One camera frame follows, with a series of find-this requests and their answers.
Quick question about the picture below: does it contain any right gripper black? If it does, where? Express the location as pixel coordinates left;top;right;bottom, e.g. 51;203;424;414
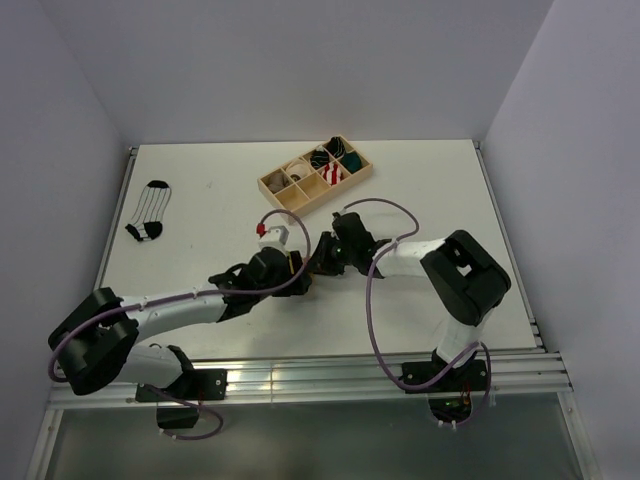
305;231;357;276

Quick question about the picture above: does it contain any yellow sock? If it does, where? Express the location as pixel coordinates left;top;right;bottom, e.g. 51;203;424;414
288;251;305;275

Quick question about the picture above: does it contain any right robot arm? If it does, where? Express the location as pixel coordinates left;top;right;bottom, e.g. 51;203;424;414
308;212;511;390

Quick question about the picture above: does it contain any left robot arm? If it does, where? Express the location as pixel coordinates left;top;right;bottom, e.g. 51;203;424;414
48;247;311;399

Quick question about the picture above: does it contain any wooden compartment tray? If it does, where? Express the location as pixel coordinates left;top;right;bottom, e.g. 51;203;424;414
257;135;374;218

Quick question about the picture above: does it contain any red white striped rolled sock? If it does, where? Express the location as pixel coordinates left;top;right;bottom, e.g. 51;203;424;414
320;162;343;187

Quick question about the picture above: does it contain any beige rolled sock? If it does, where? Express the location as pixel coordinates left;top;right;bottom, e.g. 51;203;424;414
266;171;289;194

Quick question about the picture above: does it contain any cream rolled sock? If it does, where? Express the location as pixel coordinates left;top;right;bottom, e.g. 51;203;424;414
285;158;313;182

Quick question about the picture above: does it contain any black white rolled sock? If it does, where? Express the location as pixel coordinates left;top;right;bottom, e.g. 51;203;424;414
309;149;331;170

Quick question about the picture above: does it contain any dark green rolled sock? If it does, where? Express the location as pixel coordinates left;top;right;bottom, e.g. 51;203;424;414
341;151;362;174

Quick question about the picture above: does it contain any black striped rolled sock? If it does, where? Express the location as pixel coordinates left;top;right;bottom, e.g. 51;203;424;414
325;136;346;159

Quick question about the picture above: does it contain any white black striped sock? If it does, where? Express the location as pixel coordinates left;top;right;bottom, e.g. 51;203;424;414
125;180;172;243

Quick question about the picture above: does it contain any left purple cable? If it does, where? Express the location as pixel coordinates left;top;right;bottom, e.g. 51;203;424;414
47;209;311;442

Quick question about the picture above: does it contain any purple cable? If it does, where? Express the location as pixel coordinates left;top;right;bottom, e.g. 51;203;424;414
47;209;311;442
342;198;494;429

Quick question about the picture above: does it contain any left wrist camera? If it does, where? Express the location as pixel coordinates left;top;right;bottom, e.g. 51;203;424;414
258;225;289;252

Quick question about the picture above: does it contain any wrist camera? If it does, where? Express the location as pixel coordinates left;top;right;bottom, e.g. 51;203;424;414
332;212;344;229
258;225;289;252

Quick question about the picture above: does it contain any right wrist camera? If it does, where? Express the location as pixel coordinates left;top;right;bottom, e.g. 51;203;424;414
332;212;344;229

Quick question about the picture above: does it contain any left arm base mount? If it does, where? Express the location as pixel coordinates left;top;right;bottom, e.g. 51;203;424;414
135;367;229;431

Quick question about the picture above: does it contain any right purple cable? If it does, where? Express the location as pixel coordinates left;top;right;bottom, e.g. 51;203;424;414
342;198;494;429

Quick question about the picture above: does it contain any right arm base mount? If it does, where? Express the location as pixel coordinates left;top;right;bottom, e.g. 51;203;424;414
399;358;493;427

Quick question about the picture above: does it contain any aluminium frame rail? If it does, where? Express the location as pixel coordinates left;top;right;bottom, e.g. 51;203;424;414
47;352;574;411

